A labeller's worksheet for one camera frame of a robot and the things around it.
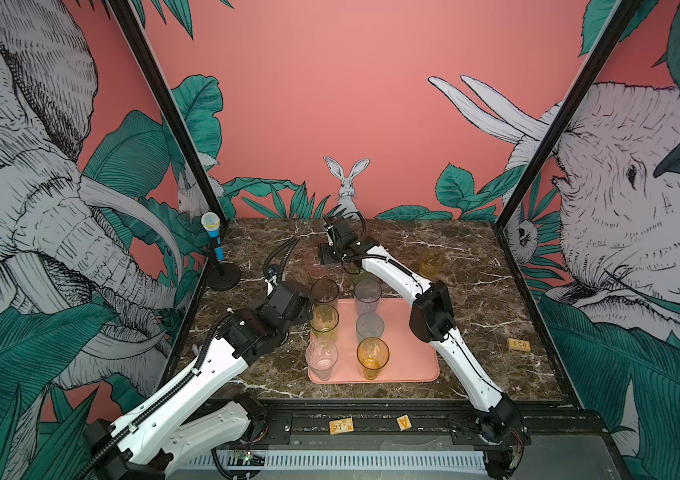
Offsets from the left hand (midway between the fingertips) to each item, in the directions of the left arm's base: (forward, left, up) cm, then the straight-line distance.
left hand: (294, 297), depth 74 cm
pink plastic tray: (-10, -32, -21) cm, 40 cm away
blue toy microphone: (+26, +27, +2) cm, 37 cm away
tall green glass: (0, -6, -14) cm, 16 cm away
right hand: (+24, -5, -10) cm, 27 cm away
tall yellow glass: (-12, -19, -8) cm, 24 cm away
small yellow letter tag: (-26, -27, -20) cm, 43 cm away
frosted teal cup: (0, -20, -18) cm, 27 cm away
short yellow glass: (+24, -45, -19) cm, 54 cm away
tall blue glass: (+8, -20, -13) cm, 25 cm away
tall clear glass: (-9, -6, -19) cm, 22 cm away
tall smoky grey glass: (+16, -6, -25) cm, 31 cm away
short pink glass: (+25, -2, -18) cm, 31 cm away
